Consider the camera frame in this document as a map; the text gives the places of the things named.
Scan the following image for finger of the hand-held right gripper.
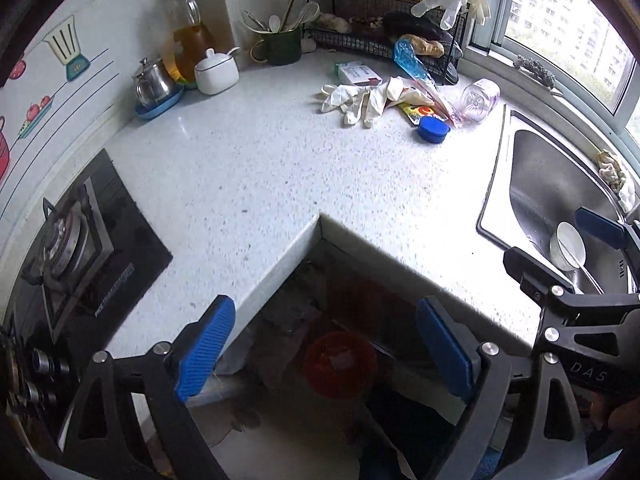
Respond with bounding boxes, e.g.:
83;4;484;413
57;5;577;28
574;206;640;261
502;246;577;305

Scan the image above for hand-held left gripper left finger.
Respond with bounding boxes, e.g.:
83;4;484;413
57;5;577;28
59;295;237;480

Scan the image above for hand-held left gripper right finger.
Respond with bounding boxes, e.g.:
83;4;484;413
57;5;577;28
415;296;590;480

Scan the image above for red plastic bin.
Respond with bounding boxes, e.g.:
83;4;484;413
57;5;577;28
302;330;378;401

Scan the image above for purple label plastic bottle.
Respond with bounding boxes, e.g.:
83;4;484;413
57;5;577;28
460;78;502;126

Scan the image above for small white pink box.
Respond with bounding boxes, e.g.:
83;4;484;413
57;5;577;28
334;60;385;87

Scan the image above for person's right hand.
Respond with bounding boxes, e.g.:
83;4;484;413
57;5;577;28
590;394;640;432

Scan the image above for white bowl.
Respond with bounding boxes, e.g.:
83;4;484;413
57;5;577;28
548;221;588;273

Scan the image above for beige rag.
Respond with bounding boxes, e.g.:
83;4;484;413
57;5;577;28
595;149;638;213

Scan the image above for stainless steel sink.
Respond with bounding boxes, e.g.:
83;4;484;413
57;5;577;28
475;105;640;301

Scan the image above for black gas stove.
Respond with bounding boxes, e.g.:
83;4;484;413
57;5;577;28
0;147;174;461

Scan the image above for steel wool scrubber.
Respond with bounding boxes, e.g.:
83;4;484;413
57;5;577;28
512;55;557;92

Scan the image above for blue round lid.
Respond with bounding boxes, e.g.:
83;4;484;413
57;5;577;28
417;116;452;145

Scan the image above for red yellow sachet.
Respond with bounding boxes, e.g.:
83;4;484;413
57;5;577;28
397;101;448;126

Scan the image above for blue clear plastic wrapper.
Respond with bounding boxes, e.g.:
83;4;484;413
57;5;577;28
392;39;458;128

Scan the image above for blue saucer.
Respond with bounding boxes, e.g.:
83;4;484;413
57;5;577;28
134;85;185;121

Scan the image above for ginger root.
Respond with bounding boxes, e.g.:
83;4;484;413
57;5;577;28
400;34;445;58

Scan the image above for steel teapot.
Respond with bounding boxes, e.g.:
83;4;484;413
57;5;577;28
131;57;176;106

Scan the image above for dark brown bundle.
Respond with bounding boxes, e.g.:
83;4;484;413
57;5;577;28
382;10;453;43

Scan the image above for white lidded jar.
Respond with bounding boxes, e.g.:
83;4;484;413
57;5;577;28
194;47;242;96

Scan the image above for green enamel mug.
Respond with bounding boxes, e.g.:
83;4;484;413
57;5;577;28
250;27;304;67

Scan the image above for glass oil bottle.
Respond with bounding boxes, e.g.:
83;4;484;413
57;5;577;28
164;0;216;83

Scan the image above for garlic bulbs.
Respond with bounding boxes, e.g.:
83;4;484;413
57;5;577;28
317;12;351;33

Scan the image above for window frame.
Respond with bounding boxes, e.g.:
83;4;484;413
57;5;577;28
467;0;640;133

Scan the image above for black wire rack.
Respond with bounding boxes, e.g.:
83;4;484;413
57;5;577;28
302;0;473;86

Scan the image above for kitchen wall sticker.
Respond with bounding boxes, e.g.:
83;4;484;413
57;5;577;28
0;5;121;186

